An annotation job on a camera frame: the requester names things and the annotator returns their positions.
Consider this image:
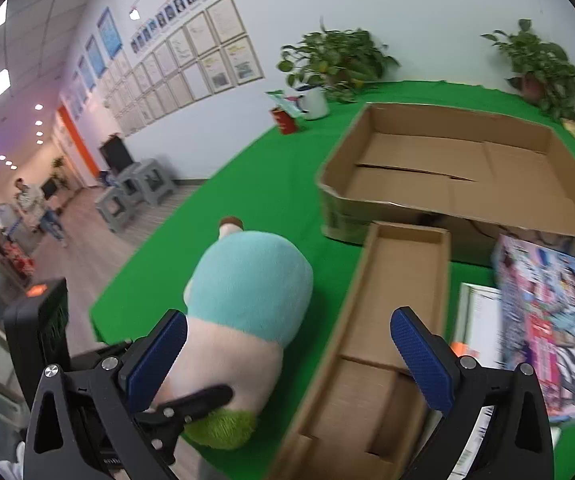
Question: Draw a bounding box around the red cup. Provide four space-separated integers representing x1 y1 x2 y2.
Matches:
269 105 301 136

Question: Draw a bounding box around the colourful printed book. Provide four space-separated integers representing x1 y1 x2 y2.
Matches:
491 234 575 423

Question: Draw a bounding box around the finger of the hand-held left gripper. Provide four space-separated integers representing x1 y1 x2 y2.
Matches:
136 384 234 467

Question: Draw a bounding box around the grey plastic stool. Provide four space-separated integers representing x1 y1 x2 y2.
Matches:
94 185 138 233
134 157 177 206
117 165 148 206

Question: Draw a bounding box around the wall of framed certificates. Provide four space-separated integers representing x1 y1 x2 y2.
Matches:
102 0 264 138

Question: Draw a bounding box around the white enamel mug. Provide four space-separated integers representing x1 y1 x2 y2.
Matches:
295 85 329 121

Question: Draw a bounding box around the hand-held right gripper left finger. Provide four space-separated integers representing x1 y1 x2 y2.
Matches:
23 309 189 480

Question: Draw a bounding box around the blue wall poster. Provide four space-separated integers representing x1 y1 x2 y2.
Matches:
97 7 123 61
84 35 105 78

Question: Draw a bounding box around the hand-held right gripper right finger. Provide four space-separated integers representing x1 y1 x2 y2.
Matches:
390 306 554 480

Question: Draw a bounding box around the black monitor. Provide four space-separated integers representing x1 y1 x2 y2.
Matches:
98 137 134 173

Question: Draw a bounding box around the narrow cardboard box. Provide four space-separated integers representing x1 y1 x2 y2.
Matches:
267 221 452 480

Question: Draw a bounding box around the bushy green potted plant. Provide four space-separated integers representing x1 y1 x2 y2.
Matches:
276 17 401 106

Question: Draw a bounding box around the green and white packet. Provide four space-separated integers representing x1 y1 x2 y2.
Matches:
266 89 301 116

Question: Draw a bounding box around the green plant in brown pot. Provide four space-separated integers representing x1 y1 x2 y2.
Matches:
481 19 575 121

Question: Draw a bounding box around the large shallow cardboard box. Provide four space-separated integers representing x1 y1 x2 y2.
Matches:
316 102 575 286

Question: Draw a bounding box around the teal and pink plush toy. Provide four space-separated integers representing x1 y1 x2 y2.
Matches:
150 216 315 451

